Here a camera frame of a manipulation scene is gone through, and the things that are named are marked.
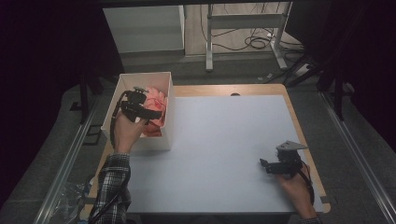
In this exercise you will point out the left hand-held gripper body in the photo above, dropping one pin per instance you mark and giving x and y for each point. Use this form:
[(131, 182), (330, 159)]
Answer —
[(134, 105)]

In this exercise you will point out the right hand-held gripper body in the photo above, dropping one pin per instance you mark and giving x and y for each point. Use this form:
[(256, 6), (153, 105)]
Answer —
[(289, 163)]

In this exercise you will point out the white box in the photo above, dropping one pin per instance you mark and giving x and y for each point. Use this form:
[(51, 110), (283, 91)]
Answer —
[(137, 82)]

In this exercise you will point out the person's left hand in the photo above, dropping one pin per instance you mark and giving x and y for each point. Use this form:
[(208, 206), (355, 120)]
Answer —
[(126, 133)]

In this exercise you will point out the person's right hand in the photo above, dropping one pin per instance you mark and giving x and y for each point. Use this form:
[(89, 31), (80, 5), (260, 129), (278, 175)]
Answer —
[(297, 193)]

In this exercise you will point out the pale blue table mat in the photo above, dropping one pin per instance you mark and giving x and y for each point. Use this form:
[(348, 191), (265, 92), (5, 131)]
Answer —
[(224, 155)]

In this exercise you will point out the dark metal stand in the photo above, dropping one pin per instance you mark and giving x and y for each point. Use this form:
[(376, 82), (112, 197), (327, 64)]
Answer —
[(84, 99), (337, 90)]

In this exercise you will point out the white cabinet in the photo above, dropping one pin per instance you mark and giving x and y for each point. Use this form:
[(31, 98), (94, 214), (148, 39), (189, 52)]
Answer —
[(143, 28)]

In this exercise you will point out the white power strip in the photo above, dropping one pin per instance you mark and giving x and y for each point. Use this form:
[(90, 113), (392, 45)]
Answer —
[(302, 69)]

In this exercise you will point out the clear plastic bag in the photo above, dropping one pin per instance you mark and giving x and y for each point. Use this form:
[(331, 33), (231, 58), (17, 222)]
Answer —
[(73, 199)]

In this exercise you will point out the aluminium rail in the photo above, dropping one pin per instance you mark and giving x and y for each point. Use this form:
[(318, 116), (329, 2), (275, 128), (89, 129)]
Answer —
[(65, 168), (358, 155)]

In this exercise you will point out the grey metal desk frame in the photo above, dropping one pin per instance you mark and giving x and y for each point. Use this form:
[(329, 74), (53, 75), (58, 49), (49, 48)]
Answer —
[(246, 21)]

